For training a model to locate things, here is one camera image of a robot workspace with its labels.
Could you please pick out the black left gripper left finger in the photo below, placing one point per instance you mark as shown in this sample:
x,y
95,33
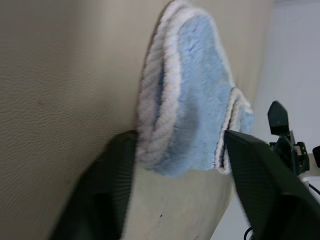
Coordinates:
x,y
100,195

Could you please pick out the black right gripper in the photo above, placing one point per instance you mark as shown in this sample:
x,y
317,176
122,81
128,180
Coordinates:
x,y
292,155

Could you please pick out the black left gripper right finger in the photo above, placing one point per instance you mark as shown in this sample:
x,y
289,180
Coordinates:
x,y
270,195

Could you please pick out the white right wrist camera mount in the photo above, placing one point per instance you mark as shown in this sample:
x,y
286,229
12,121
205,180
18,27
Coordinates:
x,y
311,172

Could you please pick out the light blue fluffy towel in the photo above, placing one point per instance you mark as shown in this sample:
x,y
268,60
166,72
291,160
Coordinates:
x,y
195,100

